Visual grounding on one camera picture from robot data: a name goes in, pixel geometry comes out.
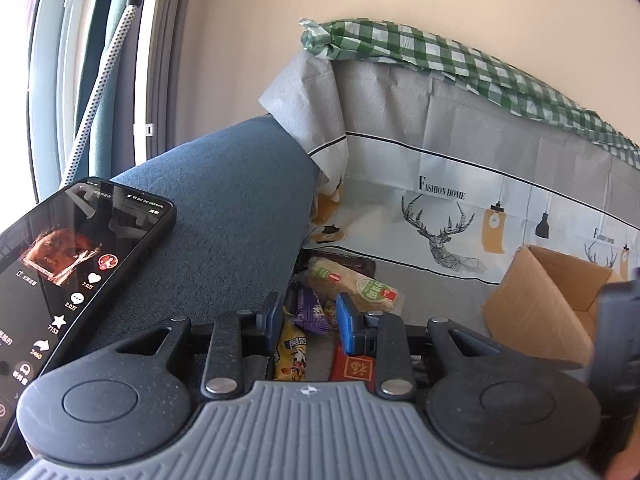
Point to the green checked cloth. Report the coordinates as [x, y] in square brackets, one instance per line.
[450, 55]

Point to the yellow snack packet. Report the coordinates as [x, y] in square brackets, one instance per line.
[290, 355]

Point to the white dotted pole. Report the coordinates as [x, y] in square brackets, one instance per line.
[95, 95]

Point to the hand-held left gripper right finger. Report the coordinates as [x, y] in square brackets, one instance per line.
[350, 325]

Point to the dark brown snack packet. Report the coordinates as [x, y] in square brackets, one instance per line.
[357, 262]

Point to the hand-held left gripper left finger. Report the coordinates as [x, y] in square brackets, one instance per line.
[274, 317]

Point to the black smartphone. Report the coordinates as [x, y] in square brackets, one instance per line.
[75, 270]

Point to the purple snack packet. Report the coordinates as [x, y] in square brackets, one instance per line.
[312, 312]

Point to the white window frame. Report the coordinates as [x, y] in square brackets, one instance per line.
[50, 85]

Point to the brown cardboard box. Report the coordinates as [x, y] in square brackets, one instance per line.
[540, 305]

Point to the green label cracker packet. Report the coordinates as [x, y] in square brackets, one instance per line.
[360, 285]

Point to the teal curtain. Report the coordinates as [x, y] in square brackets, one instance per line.
[107, 110]

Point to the red snack packet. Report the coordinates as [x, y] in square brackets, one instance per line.
[352, 367]

